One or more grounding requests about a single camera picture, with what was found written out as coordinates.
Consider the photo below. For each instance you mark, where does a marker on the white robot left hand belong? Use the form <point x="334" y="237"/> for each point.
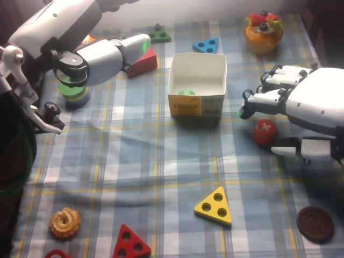
<point x="59" y="24"/>

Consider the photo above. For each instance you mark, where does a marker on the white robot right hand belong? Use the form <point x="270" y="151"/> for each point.
<point x="314" y="99"/>

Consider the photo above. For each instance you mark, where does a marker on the red cylinder with cross sign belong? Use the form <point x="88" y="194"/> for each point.
<point x="263" y="133"/>

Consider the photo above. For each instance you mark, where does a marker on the green cylinder with minus sign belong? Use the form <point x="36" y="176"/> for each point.
<point x="186" y="92"/>

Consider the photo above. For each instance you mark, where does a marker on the white paper box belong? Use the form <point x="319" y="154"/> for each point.
<point x="197" y="70"/>

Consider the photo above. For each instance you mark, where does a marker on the orange toy piece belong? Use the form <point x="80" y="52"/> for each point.
<point x="90" y="39"/>

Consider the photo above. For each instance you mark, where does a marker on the stack of coloured rings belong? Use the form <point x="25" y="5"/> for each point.
<point x="75" y="95"/>

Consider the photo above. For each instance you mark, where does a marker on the toy fruit cupcake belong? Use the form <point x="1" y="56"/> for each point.
<point x="263" y="39"/>

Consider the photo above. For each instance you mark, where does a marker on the red rectangular block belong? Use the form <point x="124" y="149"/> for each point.
<point x="143" y="63"/>

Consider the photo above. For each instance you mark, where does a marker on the green triangle block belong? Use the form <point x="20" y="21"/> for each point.
<point x="161" y="36"/>

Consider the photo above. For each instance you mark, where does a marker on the blue triangle block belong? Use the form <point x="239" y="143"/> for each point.
<point x="205" y="45"/>

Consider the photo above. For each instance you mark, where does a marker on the brown chocolate toy cookie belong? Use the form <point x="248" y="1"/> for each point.
<point x="315" y="224"/>

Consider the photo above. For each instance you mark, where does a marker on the yellow triangle block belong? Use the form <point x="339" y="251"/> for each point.
<point x="215" y="208"/>

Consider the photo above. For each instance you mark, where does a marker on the blue plaid table cloth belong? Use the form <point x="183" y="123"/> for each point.
<point x="172" y="169"/>

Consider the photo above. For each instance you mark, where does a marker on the golden swirl toy cookie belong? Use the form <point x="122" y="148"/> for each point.
<point x="64" y="223"/>

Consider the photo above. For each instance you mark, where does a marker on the red triangle block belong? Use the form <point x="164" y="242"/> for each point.
<point x="130" y="244"/>

